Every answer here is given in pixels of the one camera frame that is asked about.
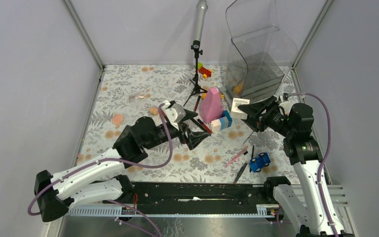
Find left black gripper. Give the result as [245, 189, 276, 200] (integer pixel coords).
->
[145, 108, 210, 150]

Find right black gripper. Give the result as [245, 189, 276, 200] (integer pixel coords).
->
[238, 95, 295, 138]

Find red lip gloss tube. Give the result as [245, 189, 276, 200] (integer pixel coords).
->
[197, 118, 212, 134]

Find white cardboard box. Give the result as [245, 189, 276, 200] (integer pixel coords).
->
[230, 97, 251, 119]

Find clear acrylic makeup organizer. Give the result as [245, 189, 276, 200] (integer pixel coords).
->
[223, 0, 298, 103]

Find black makeup brush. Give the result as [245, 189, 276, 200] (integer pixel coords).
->
[190, 118, 211, 135]

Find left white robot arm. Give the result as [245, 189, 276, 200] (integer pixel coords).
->
[27, 110, 211, 222]

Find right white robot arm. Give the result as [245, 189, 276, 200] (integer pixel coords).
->
[237, 96, 353, 237]

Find beige makeup sponge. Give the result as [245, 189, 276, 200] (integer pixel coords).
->
[149, 107, 159, 116]

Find white blue brick stack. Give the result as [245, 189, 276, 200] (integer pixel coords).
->
[210, 110, 233, 133]

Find pink foam wedge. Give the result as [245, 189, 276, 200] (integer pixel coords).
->
[199, 86, 224, 123]

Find yellow toy piece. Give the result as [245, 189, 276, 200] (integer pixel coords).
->
[232, 81, 244, 95]

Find dark red lip pencil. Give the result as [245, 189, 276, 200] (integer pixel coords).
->
[193, 95, 201, 112]

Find black pencil by car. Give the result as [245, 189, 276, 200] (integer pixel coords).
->
[248, 145, 255, 172]

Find pink eyebrow razor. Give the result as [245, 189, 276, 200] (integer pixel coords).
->
[225, 146, 248, 167]

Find blue toy car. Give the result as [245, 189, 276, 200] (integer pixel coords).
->
[251, 153, 271, 173]

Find black mascara tube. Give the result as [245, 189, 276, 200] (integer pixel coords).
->
[233, 162, 248, 184]

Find red yellow lego bricks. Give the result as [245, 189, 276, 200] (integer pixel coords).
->
[197, 62, 212, 79]

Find round orange powder puff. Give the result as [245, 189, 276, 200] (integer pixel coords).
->
[111, 114, 124, 125]

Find silver microphone on tripod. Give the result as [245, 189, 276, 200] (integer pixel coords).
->
[184, 0, 208, 106]

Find black wire hair loop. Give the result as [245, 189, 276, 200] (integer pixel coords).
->
[242, 131, 254, 145]

